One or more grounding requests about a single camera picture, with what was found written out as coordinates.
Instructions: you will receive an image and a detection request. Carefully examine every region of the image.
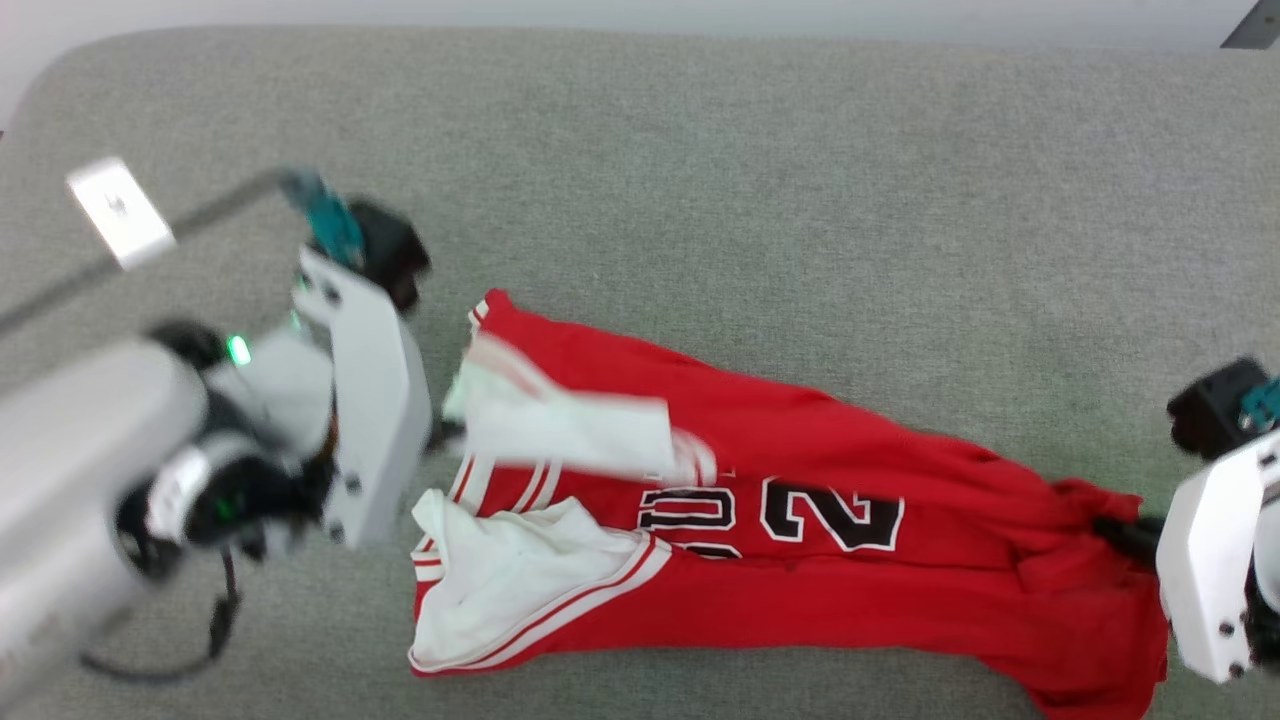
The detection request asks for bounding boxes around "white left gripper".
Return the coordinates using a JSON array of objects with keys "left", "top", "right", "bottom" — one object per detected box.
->
[{"left": 294, "top": 245, "right": 468, "bottom": 552}]

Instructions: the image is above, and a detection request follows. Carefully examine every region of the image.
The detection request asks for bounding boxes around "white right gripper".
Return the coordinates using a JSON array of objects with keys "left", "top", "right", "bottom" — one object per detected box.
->
[{"left": 1091, "top": 429, "right": 1280, "bottom": 687}]

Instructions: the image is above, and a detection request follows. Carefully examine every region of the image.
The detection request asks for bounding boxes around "red Bulls 23 jersey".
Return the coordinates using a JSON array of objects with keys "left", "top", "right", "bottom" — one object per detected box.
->
[{"left": 408, "top": 288, "right": 1171, "bottom": 720}]

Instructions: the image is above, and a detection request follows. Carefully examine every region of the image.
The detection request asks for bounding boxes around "grey metal bar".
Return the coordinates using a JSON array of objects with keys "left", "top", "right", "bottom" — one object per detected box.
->
[{"left": 1221, "top": 0, "right": 1280, "bottom": 50}]

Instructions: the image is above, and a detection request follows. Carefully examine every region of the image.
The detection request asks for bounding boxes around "teal right camera connector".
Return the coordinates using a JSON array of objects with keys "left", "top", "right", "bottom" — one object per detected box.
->
[{"left": 1239, "top": 377, "right": 1280, "bottom": 433}]

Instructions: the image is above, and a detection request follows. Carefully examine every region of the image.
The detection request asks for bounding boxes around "teal camera connector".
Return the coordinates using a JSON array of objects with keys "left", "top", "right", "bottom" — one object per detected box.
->
[
  {"left": 278, "top": 168, "right": 367, "bottom": 269},
  {"left": 1239, "top": 377, "right": 1280, "bottom": 433}
]

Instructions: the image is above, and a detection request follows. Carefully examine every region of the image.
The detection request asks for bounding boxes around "teal left camera connector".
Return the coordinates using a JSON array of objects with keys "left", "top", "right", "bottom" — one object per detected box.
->
[{"left": 278, "top": 168, "right": 367, "bottom": 269}]

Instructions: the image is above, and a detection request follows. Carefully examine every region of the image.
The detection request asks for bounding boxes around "black looping arm cable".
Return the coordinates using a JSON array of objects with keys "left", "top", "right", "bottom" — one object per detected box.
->
[{"left": 78, "top": 548, "right": 242, "bottom": 687}]

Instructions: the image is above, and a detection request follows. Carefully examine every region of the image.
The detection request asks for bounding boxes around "black camera connector cable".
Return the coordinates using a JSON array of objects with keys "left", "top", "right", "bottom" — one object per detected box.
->
[{"left": 0, "top": 170, "right": 293, "bottom": 336}]

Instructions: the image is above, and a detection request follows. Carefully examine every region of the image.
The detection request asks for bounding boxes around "white cable label tag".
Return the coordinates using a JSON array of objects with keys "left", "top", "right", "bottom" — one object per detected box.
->
[{"left": 64, "top": 156, "right": 179, "bottom": 273}]

